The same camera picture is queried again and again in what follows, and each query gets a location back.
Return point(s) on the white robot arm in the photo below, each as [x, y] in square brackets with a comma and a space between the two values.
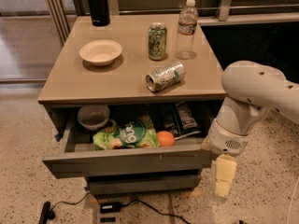
[252, 89]

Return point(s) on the black insulated water bottle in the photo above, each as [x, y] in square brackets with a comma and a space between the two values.
[99, 12]

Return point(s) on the black power adapter brick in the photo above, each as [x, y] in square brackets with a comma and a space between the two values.
[110, 207]

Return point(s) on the lying green soda can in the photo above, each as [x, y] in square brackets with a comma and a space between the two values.
[162, 78]

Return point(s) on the metal window frame rail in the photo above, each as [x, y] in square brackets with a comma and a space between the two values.
[211, 12]

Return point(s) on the clear plastic water bottle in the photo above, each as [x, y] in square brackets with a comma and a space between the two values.
[187, 24]

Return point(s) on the black plug on floor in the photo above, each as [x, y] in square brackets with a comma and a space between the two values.
[46, 214]

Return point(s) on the grey drawer cabinet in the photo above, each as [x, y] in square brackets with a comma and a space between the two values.
[73, 82]

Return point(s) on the black snack packet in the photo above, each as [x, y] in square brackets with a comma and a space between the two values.
[177, 119]

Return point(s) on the grey bottom drawer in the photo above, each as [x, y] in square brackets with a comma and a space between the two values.
[147, 182]

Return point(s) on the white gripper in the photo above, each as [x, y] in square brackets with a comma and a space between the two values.
[224, 141]

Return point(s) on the orange fruit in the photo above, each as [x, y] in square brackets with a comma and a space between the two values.
[165, 139]

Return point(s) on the green chip bag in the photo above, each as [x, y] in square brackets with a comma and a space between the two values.
[137, 133]

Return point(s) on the grey bowl in drawer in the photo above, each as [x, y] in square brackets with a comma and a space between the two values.
[93, 117]

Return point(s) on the upright green soda can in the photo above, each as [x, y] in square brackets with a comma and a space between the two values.
[157, 41]

